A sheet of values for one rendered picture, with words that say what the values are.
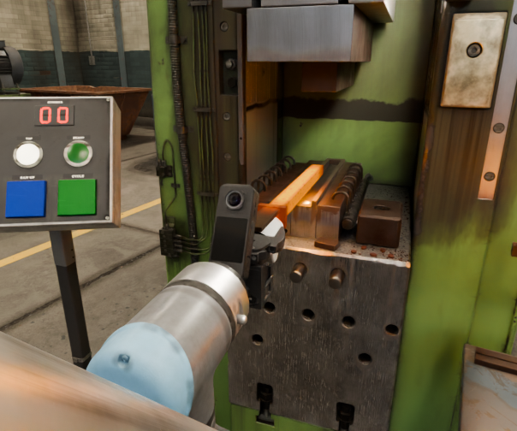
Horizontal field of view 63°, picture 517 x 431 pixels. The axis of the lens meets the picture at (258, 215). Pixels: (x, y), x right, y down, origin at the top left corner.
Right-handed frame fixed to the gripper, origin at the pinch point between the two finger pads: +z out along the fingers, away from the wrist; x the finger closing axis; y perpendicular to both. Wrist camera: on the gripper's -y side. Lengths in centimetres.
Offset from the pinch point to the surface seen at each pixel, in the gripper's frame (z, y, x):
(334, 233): 24.6, 11.8, 6.8
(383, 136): 73, 0, 13
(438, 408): 38, 63, 35
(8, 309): 86, 107, -175
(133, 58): 720, -11, -513
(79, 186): 9.6, 2.4, -43.7
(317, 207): 24.7, 6.6, 2.9
